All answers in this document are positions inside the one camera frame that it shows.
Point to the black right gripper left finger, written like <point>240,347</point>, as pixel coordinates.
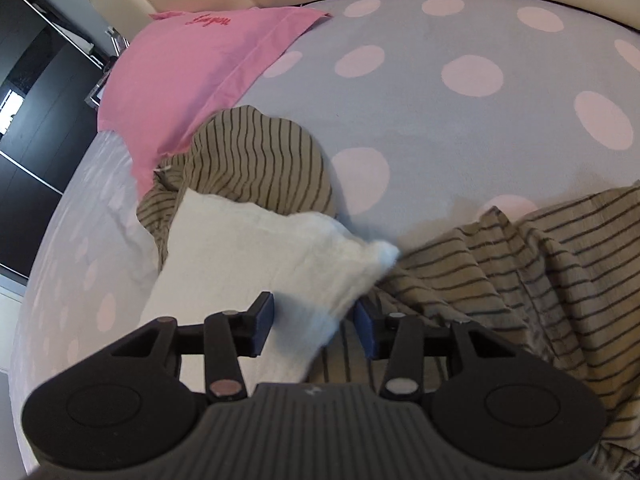
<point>142,395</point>

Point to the polka dot bed sheet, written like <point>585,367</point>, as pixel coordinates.
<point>428,114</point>

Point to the pink pillow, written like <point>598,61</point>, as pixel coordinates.
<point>186,66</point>

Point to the cluttered bedside table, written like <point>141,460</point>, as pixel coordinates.
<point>120,44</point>

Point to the beige black striped garment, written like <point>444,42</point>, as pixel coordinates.
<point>562,283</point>

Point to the black glossy wardrobe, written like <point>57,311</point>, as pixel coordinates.
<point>46,128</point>

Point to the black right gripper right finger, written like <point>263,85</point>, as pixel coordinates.
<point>489,399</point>

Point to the white crinkled cotton garment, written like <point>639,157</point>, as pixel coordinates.
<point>221,255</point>

